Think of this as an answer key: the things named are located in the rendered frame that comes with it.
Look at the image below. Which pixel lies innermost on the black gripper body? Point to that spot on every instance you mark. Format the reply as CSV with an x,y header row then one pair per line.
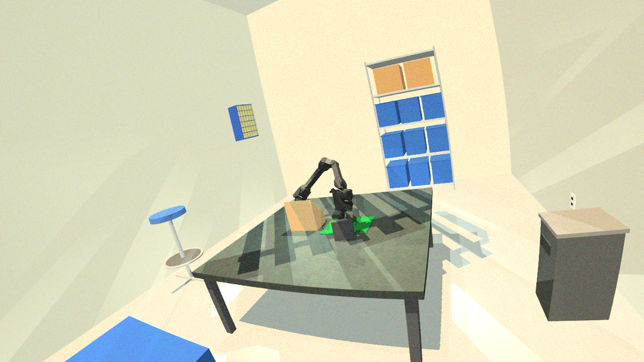
x,y
338,208

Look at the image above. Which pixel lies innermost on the green circuit board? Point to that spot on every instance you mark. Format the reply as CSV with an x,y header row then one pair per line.
x,y
360,225

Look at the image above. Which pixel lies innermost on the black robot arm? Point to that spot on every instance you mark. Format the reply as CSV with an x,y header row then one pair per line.
x,y
343,193

